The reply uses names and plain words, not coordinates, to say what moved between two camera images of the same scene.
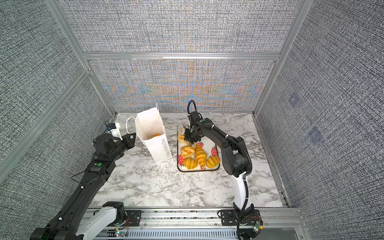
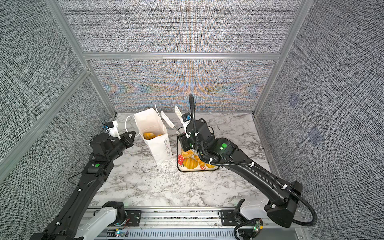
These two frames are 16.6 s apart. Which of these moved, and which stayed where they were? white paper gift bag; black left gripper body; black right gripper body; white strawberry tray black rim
Moved: black right gripper body
Stayed: white paper gift bag; black left gripper body; white strawberry tray black rim
